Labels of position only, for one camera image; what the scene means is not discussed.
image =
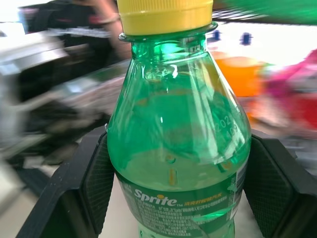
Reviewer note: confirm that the pink basket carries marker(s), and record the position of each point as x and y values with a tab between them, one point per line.
292	91

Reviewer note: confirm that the green conveyor belt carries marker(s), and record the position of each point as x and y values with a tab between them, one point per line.
267	10

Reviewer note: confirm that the green Sprite bottle yellow cap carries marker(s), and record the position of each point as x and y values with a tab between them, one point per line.
178	119

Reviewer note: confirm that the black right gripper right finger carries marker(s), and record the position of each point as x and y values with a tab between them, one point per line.
280	188

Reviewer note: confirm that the orange basket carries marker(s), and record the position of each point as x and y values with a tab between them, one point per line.
239	77

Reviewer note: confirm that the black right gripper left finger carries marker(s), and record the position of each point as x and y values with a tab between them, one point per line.
74	196

